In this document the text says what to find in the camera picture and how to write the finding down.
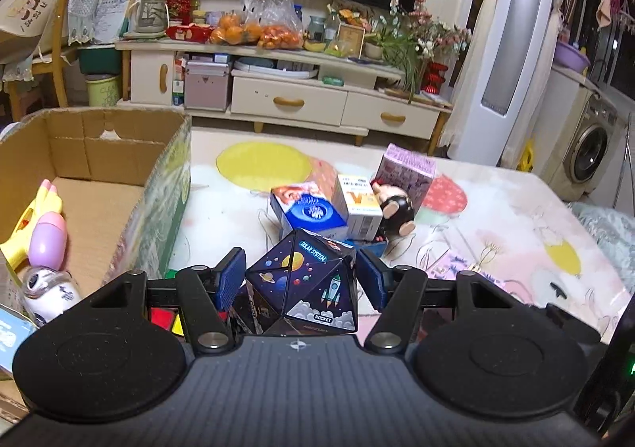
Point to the blue tissue pack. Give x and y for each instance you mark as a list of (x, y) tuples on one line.
[(304, 206)]

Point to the white orange medicine box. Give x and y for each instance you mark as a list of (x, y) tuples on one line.
[(355, 201)]

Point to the yellow pink toy gun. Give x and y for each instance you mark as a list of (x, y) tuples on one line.
[(40, 235)]

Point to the potted flower plant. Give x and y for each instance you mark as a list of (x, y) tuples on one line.
[(410, 40)]

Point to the bag of oranges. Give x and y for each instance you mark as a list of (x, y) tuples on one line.
[(239, 27)]

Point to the pink patterned box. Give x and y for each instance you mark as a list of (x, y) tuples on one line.
[(446, 264)]

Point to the wooden chair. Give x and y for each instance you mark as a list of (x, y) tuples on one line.
[(70, 24)]

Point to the rubiks cube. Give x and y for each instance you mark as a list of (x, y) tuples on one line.
[(169, 318)]

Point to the red vase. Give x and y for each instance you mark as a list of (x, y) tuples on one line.
[(434, 77)]

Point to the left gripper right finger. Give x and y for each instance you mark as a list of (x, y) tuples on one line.
[(396, 293)]

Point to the canvas tote bag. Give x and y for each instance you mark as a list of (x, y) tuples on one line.
[(22, 25)]

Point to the bag of tangerines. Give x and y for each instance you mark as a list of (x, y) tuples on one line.
[(281, 27)]

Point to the pink storage box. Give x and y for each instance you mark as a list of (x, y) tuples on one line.
[(207, 85)]

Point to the cream tv cabinet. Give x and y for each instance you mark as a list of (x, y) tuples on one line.
[(342, 98)]

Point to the washing machine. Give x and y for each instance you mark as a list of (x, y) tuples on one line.
[(576, 134)]

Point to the nezha doll figure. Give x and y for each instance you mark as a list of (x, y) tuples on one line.
[(397, 210)]

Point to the green trash bin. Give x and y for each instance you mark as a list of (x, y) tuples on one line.
[(103, 89)]

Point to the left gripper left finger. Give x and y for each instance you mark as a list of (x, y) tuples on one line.
[(203, 294)]

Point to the green milk cardboard carton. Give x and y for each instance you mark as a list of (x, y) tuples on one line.
[(123, 174)]

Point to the blue cardboard box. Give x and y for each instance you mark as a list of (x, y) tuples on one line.
[(14, 331)]

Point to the tall pink blind box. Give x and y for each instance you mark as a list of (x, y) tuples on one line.
[(407, 170)]

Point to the framed certificate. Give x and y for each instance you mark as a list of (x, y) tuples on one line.
[(350, 40)]

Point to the white tower air conditioner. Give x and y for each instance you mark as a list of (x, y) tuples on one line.
[(502, 81)]

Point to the space pattern puzzle cube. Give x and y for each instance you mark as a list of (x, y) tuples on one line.
[(304, 285)]

